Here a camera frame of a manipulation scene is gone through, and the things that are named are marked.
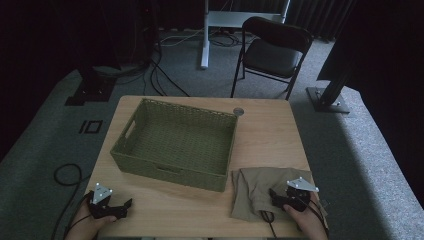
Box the black floor cables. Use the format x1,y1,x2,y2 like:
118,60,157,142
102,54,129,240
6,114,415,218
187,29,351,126
143,31,258,98

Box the black folding chair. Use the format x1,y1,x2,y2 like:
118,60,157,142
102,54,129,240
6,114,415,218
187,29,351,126
230,15,314,101

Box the white floor cable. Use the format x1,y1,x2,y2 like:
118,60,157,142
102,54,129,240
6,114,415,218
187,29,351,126
159,28,206,48

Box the khaki pants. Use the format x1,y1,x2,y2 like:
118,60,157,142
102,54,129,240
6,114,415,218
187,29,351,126
229,166,329,238

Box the left hand-held gripper cable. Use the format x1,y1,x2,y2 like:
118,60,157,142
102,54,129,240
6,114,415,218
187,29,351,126
63,191,94,239

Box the person's left hand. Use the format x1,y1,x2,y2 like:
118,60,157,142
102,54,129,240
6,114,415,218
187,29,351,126
64,203,118,240

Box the hand-held gripper cable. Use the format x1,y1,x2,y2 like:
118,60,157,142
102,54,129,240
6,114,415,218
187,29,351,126
63,191,94,239
299,196,329,231

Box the black looped floor cable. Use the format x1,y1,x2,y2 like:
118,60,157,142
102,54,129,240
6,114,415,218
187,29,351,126
49,163,92,240

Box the person's right hand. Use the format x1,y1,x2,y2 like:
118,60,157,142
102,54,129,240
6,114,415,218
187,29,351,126
283,196,329,240

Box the green woven basket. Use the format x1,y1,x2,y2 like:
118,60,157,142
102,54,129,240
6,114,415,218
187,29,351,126
109,98,239,193

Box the white desk frame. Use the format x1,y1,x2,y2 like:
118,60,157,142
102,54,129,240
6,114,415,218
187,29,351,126
199,0,291,70

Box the dark curtain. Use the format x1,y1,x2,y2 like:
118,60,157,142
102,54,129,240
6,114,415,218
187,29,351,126
286,0,358,43

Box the black metal stand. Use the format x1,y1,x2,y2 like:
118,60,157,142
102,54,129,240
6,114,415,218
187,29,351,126
64,64,118,107
305,66,351,115

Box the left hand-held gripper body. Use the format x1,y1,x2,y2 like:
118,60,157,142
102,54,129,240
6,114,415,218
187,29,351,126
87,182,120,220

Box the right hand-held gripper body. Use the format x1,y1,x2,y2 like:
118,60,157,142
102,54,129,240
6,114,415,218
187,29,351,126
282,177,320,213

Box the dark equipment cabinet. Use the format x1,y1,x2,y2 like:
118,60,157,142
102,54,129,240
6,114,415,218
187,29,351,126
109,0,159,66

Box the right hand-held gripper cable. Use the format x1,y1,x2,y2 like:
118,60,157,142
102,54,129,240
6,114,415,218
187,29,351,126
299,196,329,231

